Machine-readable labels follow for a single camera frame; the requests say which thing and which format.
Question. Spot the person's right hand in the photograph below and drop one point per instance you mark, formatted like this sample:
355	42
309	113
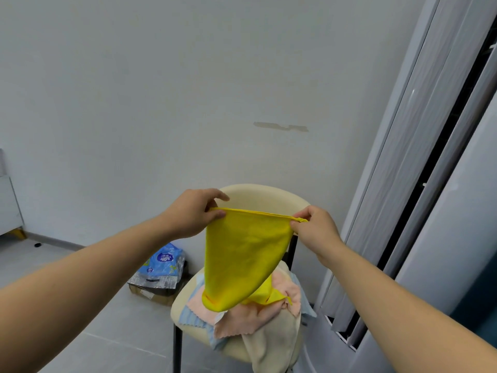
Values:
319	235

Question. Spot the person's left hand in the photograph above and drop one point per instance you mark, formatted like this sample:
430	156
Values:
188	213

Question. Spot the person's left thumb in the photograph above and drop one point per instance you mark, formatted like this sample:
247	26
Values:
216	215

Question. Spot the person's right thumb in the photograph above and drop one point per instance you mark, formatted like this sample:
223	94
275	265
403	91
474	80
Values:
297	227

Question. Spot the yellow microfibre cloth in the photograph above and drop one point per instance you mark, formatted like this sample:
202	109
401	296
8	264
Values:
268	293
240	256

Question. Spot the person's right forearm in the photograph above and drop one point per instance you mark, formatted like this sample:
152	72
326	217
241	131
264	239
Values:
392	310

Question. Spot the person's left forearm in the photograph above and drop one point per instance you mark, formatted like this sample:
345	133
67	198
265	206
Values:
77	283

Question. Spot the cream chair with black legs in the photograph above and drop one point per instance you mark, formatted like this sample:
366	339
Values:
256	198

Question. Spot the blue tissue packet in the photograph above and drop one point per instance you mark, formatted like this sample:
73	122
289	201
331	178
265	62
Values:
163	262

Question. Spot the cardboard box with silver foil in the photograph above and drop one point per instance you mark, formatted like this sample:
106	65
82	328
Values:
155	289

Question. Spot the pink microfibre cloth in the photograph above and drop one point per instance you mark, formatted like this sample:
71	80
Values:
248	318

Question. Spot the light blue microfibre cloth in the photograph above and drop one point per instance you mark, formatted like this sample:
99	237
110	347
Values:
192	316

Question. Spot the beige towel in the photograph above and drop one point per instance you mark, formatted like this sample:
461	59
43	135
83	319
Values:
271	345

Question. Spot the white standing air conditioner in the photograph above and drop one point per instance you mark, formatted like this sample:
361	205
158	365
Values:
423	170

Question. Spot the white cabinet with yellow leg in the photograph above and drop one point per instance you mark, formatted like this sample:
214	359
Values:
8	205

